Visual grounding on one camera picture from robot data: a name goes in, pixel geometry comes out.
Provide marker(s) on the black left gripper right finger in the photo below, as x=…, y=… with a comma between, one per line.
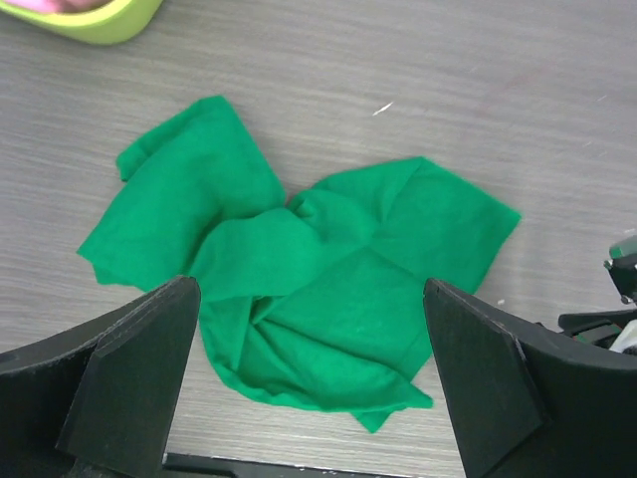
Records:
x=525, y=401

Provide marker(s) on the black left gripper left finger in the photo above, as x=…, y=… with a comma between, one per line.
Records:
x=97, y=400

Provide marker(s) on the green t shirt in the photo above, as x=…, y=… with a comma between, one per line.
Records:
x=312, y=301

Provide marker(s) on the lime green plastic basin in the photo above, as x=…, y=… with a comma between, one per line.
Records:
x=113, y=23

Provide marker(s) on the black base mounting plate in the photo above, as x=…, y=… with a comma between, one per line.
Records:
x=188, y=465

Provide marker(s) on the pink t shirt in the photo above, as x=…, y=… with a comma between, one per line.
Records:
x=58, y=6

